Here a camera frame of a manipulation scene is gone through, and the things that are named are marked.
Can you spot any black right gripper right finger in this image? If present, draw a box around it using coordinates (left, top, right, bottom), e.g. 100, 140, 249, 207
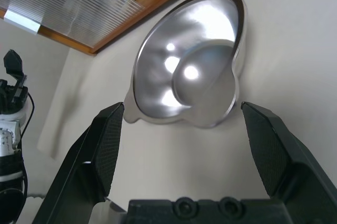
241, 101, 337, 224

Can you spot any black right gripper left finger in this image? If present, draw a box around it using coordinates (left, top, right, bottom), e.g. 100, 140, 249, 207
33, 102, 125, 224

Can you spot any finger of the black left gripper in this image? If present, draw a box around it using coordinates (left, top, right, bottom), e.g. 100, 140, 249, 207
3, 49, 28, 89

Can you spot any white door handle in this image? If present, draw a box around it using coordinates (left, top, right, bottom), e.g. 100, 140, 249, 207
4, 8, 42, 35

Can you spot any clear ribbed sliding door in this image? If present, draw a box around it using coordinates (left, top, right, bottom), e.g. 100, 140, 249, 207
0, 0, 146, 49

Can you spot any white bowl with contents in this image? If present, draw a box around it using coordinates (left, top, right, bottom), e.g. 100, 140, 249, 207
123, 0, 249, 130

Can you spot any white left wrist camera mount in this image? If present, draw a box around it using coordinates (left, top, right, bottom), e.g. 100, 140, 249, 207
0, 103, 29, 130

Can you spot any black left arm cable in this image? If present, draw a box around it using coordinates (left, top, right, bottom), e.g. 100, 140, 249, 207
19, 91, 35, 203

